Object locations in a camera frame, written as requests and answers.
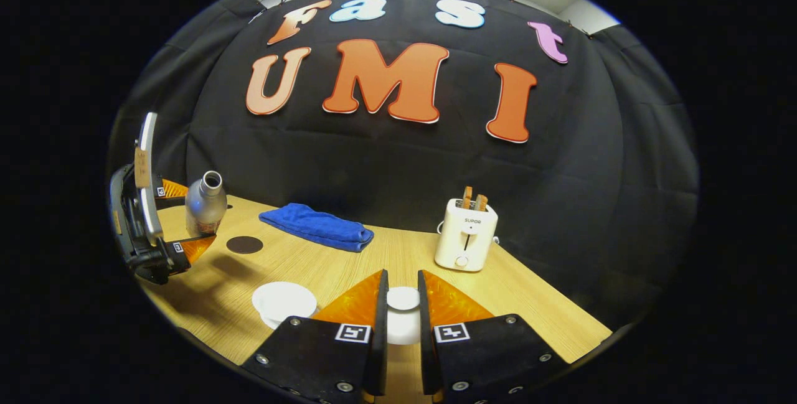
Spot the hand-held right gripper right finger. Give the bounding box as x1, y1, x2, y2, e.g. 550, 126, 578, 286
417, 269, 571, 404

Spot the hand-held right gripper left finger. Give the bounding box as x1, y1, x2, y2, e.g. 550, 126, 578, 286
242, 269, 390, 404

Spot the white teacup lid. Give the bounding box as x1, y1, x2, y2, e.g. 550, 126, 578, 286
386, 286, 422, 346

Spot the silver water bottle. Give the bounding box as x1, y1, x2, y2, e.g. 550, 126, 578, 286
185, 171, 228, 238

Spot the dark round coaster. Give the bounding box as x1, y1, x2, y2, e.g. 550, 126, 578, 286
226, 236, 264, 255

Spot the white teacup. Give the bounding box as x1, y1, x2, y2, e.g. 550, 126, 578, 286
252, 281, 318, 322

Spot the white saucer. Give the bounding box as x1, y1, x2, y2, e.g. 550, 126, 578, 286
257, 312, 312, 331

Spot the white toaster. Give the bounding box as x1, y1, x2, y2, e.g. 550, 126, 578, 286
434, 199, 499, 273

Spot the blue folded towel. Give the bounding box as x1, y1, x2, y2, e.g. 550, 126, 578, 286
259, 203, 375, 253

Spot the black backdrop cloth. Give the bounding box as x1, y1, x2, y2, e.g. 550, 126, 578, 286
109, 0, 699, 330

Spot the white toaster cable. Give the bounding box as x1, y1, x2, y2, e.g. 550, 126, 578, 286
436, 221, 501, 245

